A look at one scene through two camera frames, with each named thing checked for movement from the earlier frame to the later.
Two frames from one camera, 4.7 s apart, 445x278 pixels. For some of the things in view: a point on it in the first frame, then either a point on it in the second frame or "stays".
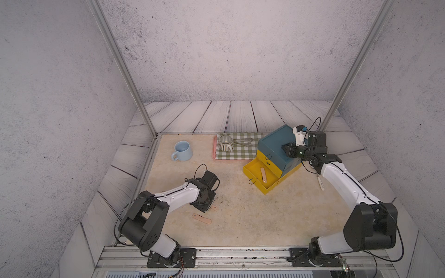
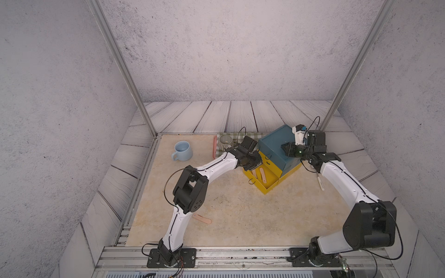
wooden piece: x=263 y=175 stays
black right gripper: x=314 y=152 stays
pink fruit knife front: x=201 y=218 stays
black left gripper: x=205 y=208 -> x=258 y=162
